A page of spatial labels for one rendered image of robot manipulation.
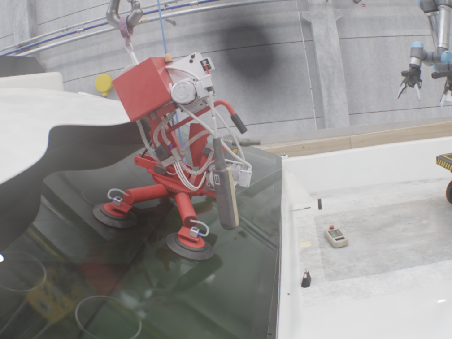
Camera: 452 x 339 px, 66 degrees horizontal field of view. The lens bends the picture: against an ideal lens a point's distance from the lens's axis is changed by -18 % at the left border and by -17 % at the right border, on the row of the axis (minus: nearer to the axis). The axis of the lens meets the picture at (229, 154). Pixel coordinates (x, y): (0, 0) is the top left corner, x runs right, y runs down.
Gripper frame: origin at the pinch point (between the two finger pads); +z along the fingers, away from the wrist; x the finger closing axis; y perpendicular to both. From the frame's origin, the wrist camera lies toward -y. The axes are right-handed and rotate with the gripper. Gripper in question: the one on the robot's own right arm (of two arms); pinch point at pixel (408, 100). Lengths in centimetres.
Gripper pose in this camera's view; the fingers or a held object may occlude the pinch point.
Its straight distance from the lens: 226.7
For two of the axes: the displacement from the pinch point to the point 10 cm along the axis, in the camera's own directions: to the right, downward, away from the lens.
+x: -5.4, -1.6, 8.3
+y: 8.1, 2.0, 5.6
